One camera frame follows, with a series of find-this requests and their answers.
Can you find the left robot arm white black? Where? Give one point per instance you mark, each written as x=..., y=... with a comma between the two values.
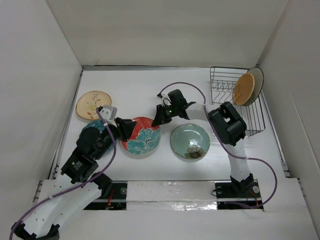
x=78, y=183

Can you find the black wire dish rack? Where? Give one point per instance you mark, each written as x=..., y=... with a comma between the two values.
x=222, y=83

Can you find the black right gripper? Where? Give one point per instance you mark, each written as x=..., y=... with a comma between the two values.
x=160, y=118

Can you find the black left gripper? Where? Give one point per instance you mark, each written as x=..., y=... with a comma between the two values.
x=124, y=127

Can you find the light green plate with flower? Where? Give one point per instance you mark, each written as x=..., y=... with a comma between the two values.
x=190, y=142

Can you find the grey plate with tree branches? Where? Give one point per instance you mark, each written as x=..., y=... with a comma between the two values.
x=258, y=84

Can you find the beige plate with bird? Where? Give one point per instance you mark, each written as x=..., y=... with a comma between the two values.
x=88, y=103

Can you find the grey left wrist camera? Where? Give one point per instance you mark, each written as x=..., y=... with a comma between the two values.
x=106, y=113

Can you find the dark teal scalloped plate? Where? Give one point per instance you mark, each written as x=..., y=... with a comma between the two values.
x=93, y=125

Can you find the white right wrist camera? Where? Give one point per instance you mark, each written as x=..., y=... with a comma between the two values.
x=162, y=96

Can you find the white foam front bar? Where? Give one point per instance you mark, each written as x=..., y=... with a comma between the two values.
x=170, y=196

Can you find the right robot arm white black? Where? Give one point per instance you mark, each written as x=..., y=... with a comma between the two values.
x=227, y=125

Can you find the red plate with teal flower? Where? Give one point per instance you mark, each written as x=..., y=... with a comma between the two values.
x=144, y=139

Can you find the orange woven plate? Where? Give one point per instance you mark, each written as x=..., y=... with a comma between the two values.
x=243, y=89

